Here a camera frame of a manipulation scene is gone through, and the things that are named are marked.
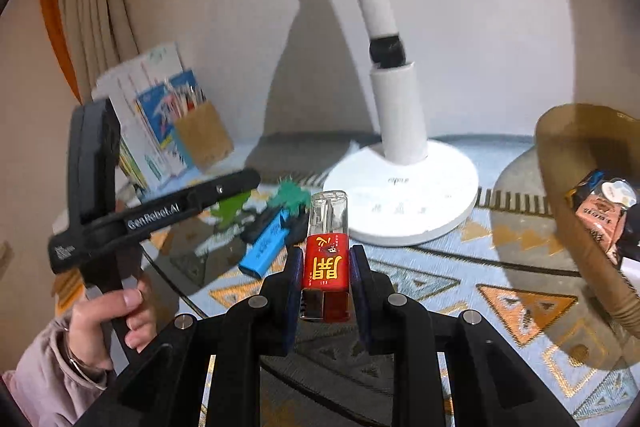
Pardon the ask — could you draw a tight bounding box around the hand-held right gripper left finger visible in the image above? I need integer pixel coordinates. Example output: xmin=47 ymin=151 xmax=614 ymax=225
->
xmin=75 ymin=246 xmax=306 ymax=427

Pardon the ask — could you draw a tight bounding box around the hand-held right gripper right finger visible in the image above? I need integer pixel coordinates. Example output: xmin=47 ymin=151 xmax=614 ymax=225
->
xmin=349 ymin=244 xmax=576 ymax=427

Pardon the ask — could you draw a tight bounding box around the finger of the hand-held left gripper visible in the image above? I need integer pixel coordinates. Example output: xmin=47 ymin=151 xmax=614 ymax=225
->
xmin=172 ymin=170 xmax=261 ymax=212

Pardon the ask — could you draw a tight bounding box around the red lighter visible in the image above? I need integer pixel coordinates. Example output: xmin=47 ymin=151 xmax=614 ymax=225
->
xmin=298 ymin=190 xmax=353 ymax=325

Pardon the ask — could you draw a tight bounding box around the brown ribbed basket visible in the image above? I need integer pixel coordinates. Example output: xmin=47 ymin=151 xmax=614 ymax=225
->
xmin=534 ymin=103 xmax=640 ymax=338

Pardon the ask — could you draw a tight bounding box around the person's left forearm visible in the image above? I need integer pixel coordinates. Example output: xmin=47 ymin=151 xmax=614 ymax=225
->
xmin=0 ymin=314 xmax=116 ymax=427

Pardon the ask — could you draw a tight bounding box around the person's left hand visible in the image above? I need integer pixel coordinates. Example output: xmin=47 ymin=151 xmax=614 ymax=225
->
xmin=70 ymin=274 xmax=158 ymax=373

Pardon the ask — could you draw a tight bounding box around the green toy figure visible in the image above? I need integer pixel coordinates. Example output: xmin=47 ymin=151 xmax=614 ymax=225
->
xmin=209 ymin=193 xmax=252 ymax=230

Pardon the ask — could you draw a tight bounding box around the brown cardboard box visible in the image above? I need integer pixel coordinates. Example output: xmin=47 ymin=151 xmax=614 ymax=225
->
xmin=172 ymin=101 xmax=236 ymax=172

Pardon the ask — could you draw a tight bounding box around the teal toy dinosaur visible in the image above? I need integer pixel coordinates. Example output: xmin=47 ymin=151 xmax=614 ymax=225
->
xmin=270 ymin=177 xmax=310 ymax=217

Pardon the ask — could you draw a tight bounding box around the blue lighter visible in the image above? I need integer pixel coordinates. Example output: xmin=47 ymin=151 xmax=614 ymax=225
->
xmin=238 ymin=208 xmax=292 ymax=278

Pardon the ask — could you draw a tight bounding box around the stack of booklets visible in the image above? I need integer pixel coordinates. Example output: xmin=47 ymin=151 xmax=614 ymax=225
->
xmin=92 ymin=41 xmax=208 ymax=192

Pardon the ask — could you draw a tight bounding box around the white desk lamp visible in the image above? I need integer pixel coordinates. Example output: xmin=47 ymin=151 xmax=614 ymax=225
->
xmin=322 ymin=0 xmax=479 ymax=248

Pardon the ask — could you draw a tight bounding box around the patterned blue table mat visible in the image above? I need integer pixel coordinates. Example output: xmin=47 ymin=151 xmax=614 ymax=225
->
xmin=50 ymin=134 xmax=640 ymax=423

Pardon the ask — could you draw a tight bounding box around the orange curtain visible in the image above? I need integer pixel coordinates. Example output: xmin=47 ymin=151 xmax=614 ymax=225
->
xmin=32 ymin=0 xmax=83 ymax=105

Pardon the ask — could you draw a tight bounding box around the pink printed packet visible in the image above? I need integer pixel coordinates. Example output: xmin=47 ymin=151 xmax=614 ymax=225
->
xmin=574 ymin=189 xmax=630 ymax=265

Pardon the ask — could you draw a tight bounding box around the black blue packet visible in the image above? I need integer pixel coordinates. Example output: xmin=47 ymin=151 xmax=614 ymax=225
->
xmin=566 ymin=169 xmax=607 ymax=204

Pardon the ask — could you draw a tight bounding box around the white cube charger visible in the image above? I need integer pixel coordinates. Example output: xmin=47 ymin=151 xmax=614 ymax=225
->
xmin=619 ymin=254 xmax=640 ymax=290

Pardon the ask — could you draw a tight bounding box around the silver bracelet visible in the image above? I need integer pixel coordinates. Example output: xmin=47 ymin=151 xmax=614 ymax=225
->
xmin=62 ymin=327 xmax=110 ymax=392

